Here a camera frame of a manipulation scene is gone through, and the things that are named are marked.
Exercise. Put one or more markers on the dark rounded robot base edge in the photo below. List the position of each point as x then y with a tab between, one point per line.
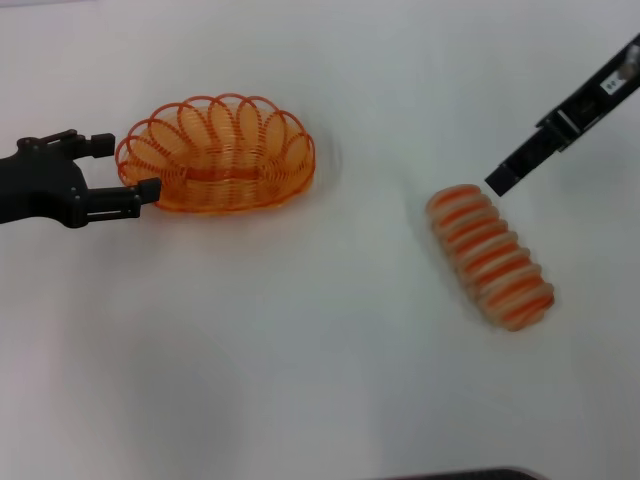
465	474

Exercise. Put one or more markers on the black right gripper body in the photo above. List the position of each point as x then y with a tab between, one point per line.
585	105

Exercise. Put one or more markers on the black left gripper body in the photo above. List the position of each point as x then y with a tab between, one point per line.
35	185

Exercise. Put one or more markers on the orange striped bread loaf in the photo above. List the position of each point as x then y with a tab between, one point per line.
492	265

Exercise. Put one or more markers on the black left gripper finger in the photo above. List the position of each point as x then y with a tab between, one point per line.
102	145
150	191

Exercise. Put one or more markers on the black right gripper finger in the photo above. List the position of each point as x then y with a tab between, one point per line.
500	181

